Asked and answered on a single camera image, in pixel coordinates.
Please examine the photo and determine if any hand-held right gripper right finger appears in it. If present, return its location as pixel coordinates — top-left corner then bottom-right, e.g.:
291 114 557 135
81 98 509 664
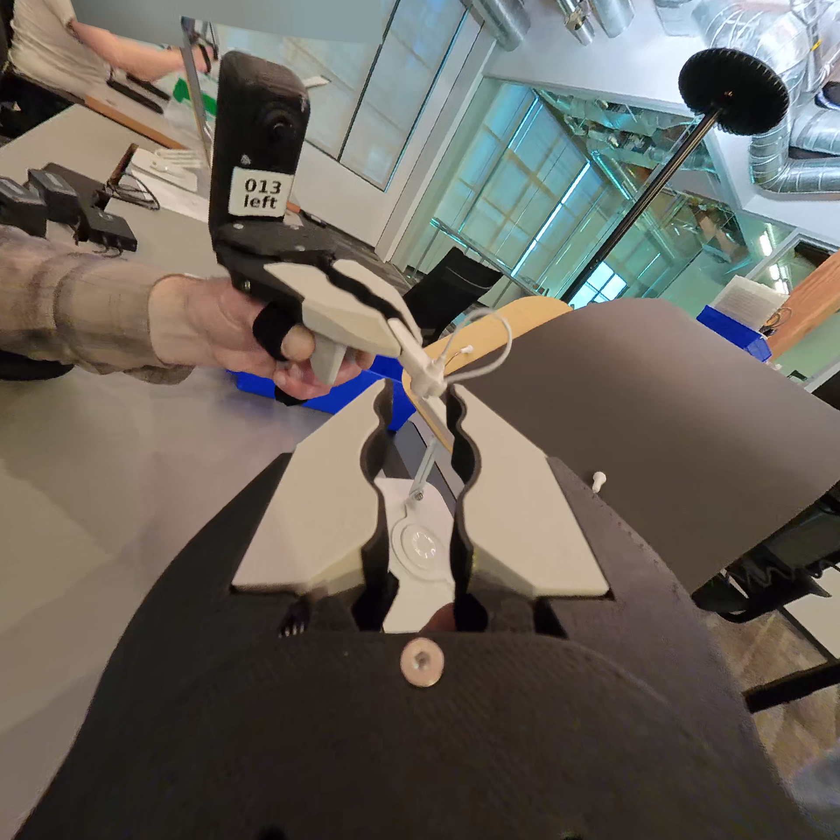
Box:
447 385 610 603

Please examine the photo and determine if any black wood-rimmed board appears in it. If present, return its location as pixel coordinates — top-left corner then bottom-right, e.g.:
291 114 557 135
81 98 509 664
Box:
401 296 840 594

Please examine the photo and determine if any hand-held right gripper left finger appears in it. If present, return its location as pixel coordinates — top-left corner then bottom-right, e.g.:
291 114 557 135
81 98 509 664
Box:
233 385 396 599

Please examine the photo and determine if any black office chair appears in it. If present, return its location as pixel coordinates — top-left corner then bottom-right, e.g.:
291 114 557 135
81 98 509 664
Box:
399 245 505 338

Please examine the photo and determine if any black pole stand with disc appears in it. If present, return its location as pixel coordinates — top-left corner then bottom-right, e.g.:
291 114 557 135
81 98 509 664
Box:
561 48 790 305

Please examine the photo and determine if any white rounded pad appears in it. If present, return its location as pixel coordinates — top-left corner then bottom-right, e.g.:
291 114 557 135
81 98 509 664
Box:
372 440 463 634

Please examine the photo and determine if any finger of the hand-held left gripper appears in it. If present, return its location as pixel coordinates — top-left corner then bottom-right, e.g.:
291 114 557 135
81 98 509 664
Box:
329 258 410 316
263 256 425 355

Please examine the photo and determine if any blue plastic bin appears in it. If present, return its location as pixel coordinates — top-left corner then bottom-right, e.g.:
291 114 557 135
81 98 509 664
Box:
695 304 774 364
227 350 424 437

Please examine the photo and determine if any person's left forearm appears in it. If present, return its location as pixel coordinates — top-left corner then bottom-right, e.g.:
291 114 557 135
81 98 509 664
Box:
0 224 200 385

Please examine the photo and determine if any person's left hand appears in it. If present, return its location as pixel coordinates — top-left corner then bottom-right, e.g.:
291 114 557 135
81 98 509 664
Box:
147 272 378 403

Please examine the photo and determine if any black textured pad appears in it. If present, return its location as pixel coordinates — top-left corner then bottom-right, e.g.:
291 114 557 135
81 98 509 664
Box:
0 347 76 384

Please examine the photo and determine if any black tripod stand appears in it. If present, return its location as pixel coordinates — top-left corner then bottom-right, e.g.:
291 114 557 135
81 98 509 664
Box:
688 483 840 718

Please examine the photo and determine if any black charger block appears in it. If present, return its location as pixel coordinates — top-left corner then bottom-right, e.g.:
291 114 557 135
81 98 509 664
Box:
29 163 111 219
0 178 49 240
75 208 140 254

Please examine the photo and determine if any clear acrylic stand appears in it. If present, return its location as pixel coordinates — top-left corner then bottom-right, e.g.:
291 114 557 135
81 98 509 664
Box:
179 16 220 168

